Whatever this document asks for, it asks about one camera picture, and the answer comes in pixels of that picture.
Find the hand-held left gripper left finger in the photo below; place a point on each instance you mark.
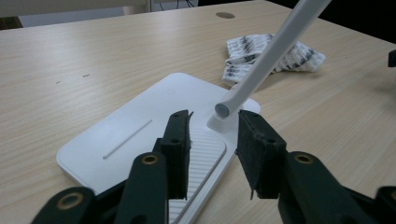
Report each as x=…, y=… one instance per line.
x=177, y=155

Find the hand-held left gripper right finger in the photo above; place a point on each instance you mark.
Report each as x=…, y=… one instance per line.
x=261, y=155

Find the white desk lamp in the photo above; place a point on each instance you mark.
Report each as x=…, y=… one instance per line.
x=140, y=109

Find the white cloth with black pattern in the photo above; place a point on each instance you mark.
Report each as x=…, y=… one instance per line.
x=299, y=59

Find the black curtain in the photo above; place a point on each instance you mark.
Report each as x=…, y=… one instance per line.
x=358, y=12

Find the beige wooden desk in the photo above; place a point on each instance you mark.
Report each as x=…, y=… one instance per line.
x=62, y=6

